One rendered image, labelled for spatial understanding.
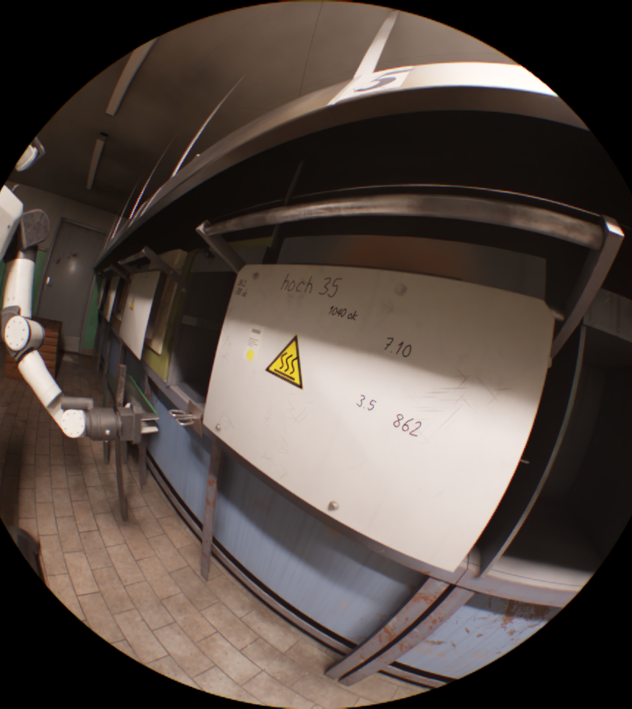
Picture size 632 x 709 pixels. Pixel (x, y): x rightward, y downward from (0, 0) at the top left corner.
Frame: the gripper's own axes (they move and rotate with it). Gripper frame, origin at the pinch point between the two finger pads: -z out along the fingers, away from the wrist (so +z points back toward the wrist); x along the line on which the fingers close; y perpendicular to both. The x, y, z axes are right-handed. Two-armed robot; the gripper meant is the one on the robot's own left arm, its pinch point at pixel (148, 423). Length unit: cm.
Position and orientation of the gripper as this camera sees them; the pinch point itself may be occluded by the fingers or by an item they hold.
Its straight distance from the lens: 78.0
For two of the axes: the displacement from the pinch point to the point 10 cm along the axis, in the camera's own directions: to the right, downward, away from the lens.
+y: -7.9, -2.4, 5.6
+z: -5.5, -1.0, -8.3
